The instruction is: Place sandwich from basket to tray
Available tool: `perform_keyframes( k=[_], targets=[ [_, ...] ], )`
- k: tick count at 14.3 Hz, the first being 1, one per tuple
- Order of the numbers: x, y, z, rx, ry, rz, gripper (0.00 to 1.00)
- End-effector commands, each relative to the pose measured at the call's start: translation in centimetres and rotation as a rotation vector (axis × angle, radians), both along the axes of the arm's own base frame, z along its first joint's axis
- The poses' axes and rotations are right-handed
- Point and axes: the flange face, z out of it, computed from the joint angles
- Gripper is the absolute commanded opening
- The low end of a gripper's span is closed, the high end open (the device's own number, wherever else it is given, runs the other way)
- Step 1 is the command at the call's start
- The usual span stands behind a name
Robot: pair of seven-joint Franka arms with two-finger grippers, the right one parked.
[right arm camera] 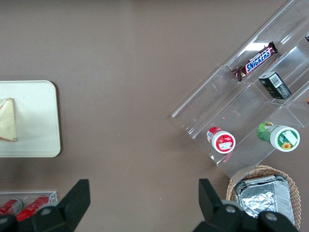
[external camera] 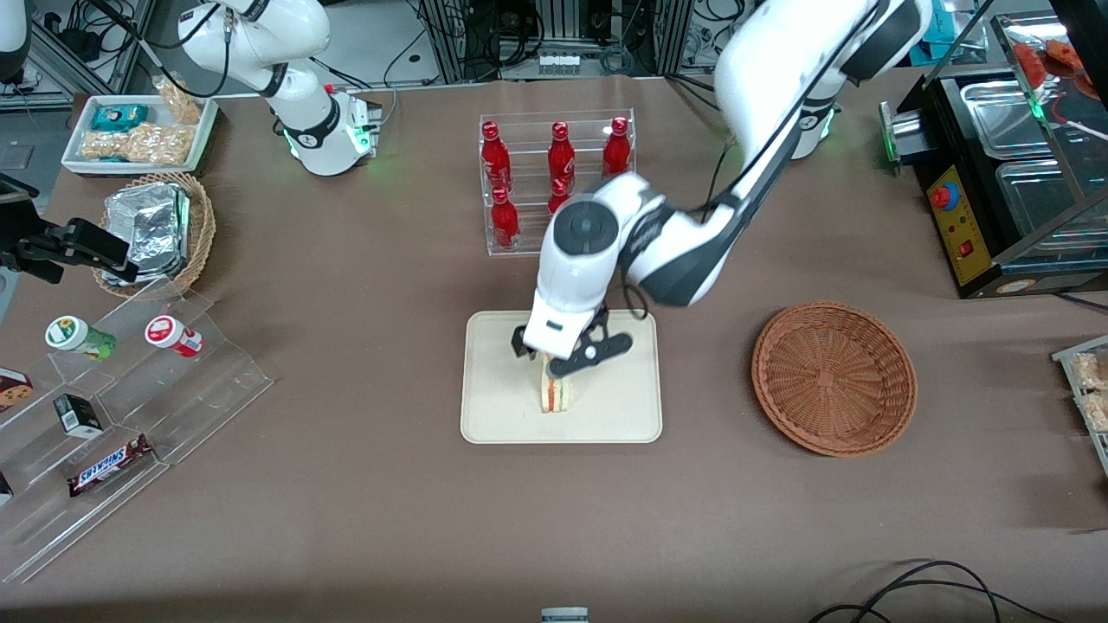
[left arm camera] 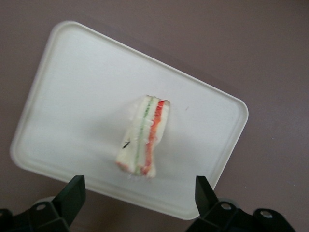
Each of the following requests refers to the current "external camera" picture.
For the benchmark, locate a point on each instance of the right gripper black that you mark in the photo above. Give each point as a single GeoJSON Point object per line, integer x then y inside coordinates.
{"type": "Point", "coordinates": [41, 245]}

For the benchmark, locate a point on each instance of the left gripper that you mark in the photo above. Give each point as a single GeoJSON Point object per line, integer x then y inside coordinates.
{"type": "Point", "coordinates": [520, 341]}

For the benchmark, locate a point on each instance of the triangular sandwich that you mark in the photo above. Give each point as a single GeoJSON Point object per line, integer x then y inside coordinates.
{"type": "Point", "coordinates": [558, 394]}

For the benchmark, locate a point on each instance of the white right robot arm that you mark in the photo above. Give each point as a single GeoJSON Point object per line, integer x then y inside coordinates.
{"type": "Point", "coordinates": [260, 43]}

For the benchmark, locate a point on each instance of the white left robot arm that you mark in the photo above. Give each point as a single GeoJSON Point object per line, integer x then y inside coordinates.
{"type": "Point", "coordinates": [779, 69]}

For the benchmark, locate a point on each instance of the cream rectangular tray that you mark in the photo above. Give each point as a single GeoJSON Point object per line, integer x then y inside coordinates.
{"type": "Point", "coordinates": [502, 398]}

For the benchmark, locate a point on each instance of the small tan wicker basket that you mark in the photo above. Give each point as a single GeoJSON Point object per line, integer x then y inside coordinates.
{"type": "Point", "coordinates": [203, 229]}

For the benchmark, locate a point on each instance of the large brown wicker basket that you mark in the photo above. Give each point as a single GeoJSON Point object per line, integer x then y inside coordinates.
{"type": "Point", "coordinates": [831, 376]}

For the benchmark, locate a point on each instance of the silver foil container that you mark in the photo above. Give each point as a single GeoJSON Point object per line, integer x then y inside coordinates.
{"type": "Point", "coordinates": [147, 229]}

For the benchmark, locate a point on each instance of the green snack cup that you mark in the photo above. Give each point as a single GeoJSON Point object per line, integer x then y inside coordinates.
{"type": "Point", "coordinates": [76, 336]}

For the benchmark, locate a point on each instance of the clear acrylic bottle rack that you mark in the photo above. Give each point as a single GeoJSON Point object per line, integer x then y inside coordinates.
{"type": "Point", "coordinates": [528, 247]}

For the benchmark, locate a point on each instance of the large clear peanut bag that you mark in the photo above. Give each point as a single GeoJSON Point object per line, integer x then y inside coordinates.
{"type": "Point", "coordinates": [138, 145]}

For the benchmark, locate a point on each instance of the red snack cup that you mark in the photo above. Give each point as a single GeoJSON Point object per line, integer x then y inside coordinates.
{"type": "Point", "coordinates": [171, 334]}

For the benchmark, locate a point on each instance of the teal snack packet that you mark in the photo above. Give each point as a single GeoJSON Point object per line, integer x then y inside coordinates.
{"type": "Point", "coordinates": [119, 117]}

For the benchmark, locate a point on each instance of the red cola bottle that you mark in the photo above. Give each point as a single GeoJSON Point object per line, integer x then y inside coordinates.
{"type": "Point", "coordinates": [495, 160]}
{"type": "Point", "coordinates": [505, 223]}
{"type": "Point", "coordinates": [615, 147]}
{"type": "Point", "coordinates": [557, 197]}
{"type": "Point", "coordinates": [561, 156]}

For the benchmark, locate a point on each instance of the small clear peanut bag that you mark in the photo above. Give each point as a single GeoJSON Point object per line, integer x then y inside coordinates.
{"type": "Point", "coordinates": [180, 102]}

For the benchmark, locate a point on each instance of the brown cookie box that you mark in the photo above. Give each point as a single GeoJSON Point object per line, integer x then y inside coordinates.
{"type": "Point", "coordinates": [13, 389]}

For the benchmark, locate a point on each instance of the small black box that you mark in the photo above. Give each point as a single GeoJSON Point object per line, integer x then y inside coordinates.
{"type": "Point", "coordinates": [78, 415]}

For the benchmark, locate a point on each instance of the clear acrylic stepped display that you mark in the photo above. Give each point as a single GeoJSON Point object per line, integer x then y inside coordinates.
{"type": "Point", "coordinates": [199, 389]}

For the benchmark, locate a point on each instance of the Snickers chocolate bar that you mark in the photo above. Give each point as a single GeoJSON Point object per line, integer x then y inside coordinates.
{"type": "Point", "coordinates": [108, 467]}

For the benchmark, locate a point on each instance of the white power strip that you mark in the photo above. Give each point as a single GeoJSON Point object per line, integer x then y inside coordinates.
{"type": "Point", "coordinates": [558, 62]}

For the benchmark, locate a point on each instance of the metal cylinder with green rim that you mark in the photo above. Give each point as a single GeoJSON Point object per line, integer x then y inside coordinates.
{"type": "Point", "coordinates": [905, 134]}

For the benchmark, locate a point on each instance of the black glass warming display case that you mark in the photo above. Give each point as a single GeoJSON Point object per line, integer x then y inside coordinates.
{"type": "Point", "coordinates": [974, 216]}

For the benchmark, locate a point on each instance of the teal box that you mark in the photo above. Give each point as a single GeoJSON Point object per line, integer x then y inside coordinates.
{"type": "Point", "coordinates": [948, 26]}

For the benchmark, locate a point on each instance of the clear bag of crackers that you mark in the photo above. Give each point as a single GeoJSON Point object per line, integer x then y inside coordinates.
{"type": "Point", "coordinates": [1095, 412]}
{"type": "Point", "coordinates": [1091, 370]}

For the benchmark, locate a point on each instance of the grey camera mount block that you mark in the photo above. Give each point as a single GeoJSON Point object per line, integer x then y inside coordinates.
{"type": "Point", "coordinates": [564, 615]}

